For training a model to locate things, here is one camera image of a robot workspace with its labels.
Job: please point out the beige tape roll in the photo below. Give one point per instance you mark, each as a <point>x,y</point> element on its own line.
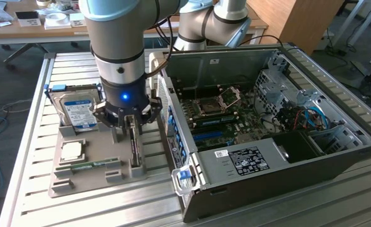
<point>40,2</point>

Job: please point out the perforated metal drive cage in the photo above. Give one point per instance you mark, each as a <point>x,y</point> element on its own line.
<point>281,92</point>

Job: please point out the blue expansion slot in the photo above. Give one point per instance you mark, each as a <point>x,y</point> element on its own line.
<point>209,135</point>

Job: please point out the black open PC case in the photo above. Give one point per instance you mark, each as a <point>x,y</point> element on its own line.
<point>267,189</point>

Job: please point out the green motherboard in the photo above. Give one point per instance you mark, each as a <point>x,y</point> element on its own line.
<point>249,118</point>

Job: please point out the wooden cabinet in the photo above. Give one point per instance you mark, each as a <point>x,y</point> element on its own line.
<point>299,21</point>

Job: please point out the white case sticker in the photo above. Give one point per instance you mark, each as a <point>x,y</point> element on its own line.
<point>214,61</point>

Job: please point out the nvidia graphics card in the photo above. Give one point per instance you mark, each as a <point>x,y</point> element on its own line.
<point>134,146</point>

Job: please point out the white tape roll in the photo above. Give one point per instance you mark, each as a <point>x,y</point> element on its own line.
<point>50,19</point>

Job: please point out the CPU socket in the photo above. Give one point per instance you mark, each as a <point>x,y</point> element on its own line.
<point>210,106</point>

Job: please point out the hard disk with blue carrier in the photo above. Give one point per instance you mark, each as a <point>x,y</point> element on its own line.
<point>78,113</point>

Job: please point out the grey metal disk bay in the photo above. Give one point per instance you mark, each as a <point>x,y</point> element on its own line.
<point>337,139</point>

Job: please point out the wooden desk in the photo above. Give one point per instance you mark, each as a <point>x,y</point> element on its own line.
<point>47,33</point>

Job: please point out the silver chipset heatsink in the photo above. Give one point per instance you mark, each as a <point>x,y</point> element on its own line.
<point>249,139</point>

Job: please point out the white cube box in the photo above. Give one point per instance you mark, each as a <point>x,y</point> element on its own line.
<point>76,20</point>

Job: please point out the green RAM stick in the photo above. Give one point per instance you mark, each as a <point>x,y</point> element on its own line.
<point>84,166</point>

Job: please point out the metal socket cover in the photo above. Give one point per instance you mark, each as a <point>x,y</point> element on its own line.
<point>230,88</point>

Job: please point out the grey parts rack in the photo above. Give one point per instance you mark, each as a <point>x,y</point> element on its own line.
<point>103,151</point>

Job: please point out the silver CPU chip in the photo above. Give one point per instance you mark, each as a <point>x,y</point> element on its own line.
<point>71,151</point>

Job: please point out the black RAM stick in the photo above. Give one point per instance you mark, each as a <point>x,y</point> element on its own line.
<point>214,121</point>

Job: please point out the flat white box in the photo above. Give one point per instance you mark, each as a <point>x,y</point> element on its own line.
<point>58,26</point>

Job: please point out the metal slat table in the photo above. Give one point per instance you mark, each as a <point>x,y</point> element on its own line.
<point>94,208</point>

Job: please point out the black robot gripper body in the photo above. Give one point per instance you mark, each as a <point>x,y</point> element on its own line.
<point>126,94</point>

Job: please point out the black and white label box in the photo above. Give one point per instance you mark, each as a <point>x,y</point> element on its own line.
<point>30,21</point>

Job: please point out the white desk frame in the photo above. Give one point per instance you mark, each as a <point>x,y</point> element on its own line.
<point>346,23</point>

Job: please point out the grey power supply unit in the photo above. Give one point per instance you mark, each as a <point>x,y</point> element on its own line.
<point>211,170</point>

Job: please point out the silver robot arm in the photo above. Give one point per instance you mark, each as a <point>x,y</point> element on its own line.
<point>116,35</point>

